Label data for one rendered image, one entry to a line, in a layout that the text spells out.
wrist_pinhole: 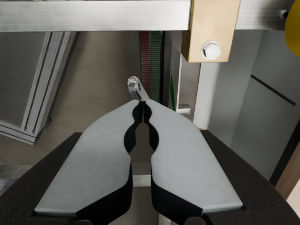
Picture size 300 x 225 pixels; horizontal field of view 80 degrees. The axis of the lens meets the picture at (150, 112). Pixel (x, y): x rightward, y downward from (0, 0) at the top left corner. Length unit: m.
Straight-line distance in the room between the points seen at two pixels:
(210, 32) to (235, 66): 0.30
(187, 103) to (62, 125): 1.12
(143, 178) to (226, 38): 0.24
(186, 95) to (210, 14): 0.23
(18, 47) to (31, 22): 0.79
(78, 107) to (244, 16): 1.17
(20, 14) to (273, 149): 0.49
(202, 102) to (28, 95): 0.88
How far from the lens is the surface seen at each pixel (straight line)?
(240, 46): 0.51
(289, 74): 0.44
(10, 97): 1.18
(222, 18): 0.23
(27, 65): 1.05
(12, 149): 1.76
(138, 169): 0.33
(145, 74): 0.39
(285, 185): 0.37
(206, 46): 0.23
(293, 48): 0.24
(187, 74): 0.40
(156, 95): 0.40
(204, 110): 0.55
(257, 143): 0.53
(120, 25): 0.23
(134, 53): 1.10
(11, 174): 0.40
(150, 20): 0.23
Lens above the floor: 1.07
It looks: 59 degrees down
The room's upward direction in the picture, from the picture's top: 177 degrees clockwise
